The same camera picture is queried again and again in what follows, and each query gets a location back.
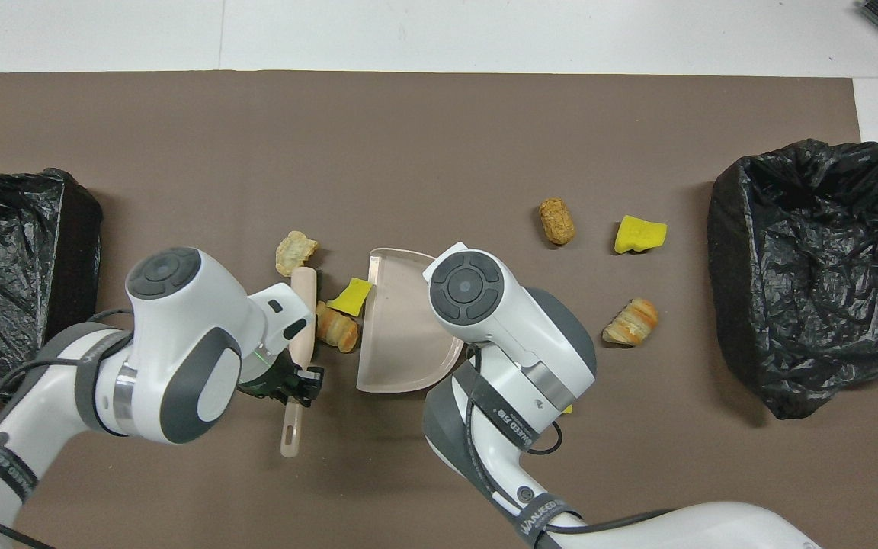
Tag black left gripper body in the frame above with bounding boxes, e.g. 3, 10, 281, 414
239, 355, 299, 399

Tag orange striped croissant piece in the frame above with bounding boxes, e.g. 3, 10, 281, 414
315, 301, 360, 354

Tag beige hand brush black bristles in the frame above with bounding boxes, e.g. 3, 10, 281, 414
280, 267, 318, 458

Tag yellow wedge sponge piece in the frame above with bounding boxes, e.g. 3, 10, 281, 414
326, 278, 375, 317

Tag beige plastic dustpan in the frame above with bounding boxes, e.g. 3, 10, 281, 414
356, 248, 465, 394

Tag pale bread chunk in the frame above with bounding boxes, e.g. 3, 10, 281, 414
275, 231, 319, 277

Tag brown oval bread roll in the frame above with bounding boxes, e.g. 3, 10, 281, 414
539, 198, 576, 246

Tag striped croissant bread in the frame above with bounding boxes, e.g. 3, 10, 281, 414
602, 297, 659, 348

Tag taut black bag trash bin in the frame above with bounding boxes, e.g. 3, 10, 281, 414
0, 169, 103, 397

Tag crumpled black bag trash bin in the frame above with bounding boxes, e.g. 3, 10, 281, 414
707, 139, 878, 420

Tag brown paper table mat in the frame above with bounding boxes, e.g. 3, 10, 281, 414
0, 71, 878, 549

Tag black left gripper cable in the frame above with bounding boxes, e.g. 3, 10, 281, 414
0, 307, 135, 416

